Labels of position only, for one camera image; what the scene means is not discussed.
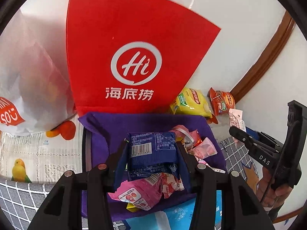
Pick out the white plastic Miniso bag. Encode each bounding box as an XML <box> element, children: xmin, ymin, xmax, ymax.
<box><xmin>1</xmin><ymin>11</ymin><xmax>75</xmax><ymax>136</ymax></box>

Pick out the yellow chips bag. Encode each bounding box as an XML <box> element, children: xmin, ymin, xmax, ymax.
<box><xmin>170</xmin><ymin>88</ymin><xmax>212</xmax><ymax>118</ymax></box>

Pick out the magenta snack bag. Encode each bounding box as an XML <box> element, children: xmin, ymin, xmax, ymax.
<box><xmin>108</xmin><ymin>173</ymin><xmax>184</xmax><ymax>211</ymax></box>

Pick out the red paper shopping bag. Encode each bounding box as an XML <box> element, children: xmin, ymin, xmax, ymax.
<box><xmin>66</xmin><ymin>0</ymin><xmax>220</xmax><ymax>116</ymax></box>

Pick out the person's right hand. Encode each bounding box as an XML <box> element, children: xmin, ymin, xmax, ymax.
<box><xmin>256</xmin><ymin>167</ymin><xmax>293</xmax><ymax>208</ymax></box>

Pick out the blue tissue pack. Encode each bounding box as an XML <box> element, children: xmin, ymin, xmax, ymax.
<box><xmin>124</xmin><ymin>190</ymin><xmax>223</xmax><ymax>230</ymax></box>

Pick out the grey checked bed sheet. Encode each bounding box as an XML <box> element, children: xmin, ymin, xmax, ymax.
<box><xmin>0</xmin><ymin>136</ymin><xmax>260</xmax><ymax>230</ymax></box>

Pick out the purple felt storage basket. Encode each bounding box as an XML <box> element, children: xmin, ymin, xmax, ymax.
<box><xmin>78</xmin><ymin>112</ymin><xmax>226</xmax><ymax>222</ymax></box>

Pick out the printed bird fruit pillowcase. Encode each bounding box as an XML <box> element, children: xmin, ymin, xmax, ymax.
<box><xmin>1</xmin><ymin>115</ymin><xmax>83</xmax><ymax>183</ymax></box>

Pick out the pink packet with silver band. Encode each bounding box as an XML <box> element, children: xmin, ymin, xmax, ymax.
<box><xmin>170</xmin><ymin>125</ymin><xmax>218</xmax><ymax>159</ymax></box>

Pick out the dark blue snack packet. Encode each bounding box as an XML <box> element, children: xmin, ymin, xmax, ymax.
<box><xmin>127</xmin><ymin>131</ymin><xmax>180</xmax><ymax>181</ymax></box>

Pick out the brown wooden door frame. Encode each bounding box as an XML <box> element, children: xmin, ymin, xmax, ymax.
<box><xmin>230</xmin><ymin>11</ymin><xmax>295</xmax><ymax>103</ymax></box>

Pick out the light pink snack packet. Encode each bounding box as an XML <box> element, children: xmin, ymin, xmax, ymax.
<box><xmin>229</xmin><ymin>108</ymin><xmax>246</xmax><ymax>132</ymax></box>

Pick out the orange chips bag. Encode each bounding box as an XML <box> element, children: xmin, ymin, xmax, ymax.
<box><xmin>208</xmin><ymin>88</ymin><xmax>235</xmax><ymax>116</ymax></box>

